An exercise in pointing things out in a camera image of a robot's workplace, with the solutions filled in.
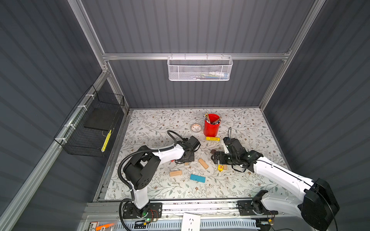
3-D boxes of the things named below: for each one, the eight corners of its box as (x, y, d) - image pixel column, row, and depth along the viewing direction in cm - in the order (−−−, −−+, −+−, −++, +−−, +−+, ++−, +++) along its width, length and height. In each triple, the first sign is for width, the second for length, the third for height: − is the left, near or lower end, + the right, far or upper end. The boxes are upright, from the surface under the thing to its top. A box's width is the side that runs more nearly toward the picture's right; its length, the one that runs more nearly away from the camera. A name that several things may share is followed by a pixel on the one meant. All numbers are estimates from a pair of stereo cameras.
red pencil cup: (204, 137, 105) (205, 126, 94) (203, 126, 112) (204, 113, 101) (217, 137, 105) (221, 126, 94) (215, 126, 112) (218, 113, 101)
